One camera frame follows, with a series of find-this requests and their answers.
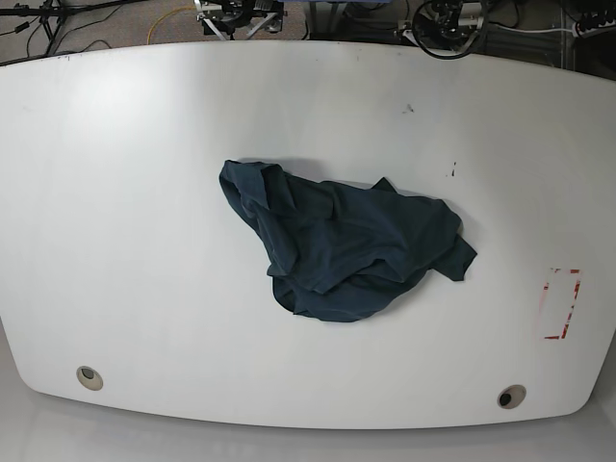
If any dark teal T-shirt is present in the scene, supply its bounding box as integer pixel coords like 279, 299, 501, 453
218, 160, 476, 322

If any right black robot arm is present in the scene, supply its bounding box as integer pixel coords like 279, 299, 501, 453
193, 0, 285, 40

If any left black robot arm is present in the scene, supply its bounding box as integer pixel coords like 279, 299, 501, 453
396, 1, 489, 61

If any red tape rectangle marking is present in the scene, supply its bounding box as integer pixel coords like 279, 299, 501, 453
537, 268, 581, 340

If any black tripod stand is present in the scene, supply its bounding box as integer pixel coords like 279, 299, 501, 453
1, 1, 129, 57

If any white power strip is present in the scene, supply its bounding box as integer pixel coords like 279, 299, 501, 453
573, 9, 615, 39

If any yellow cable on floor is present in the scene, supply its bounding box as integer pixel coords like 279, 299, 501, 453
146, 4, 194, 45

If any right table cable grommet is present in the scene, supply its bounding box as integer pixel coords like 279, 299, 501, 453
497, 384, 526, 410

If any table cable grommet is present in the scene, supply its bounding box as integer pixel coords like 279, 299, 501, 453
76, 366, 104, 392
497, 384, 526, 410

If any left table cable grommet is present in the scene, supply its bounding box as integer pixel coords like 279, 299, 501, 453
76, 366, 104, 392

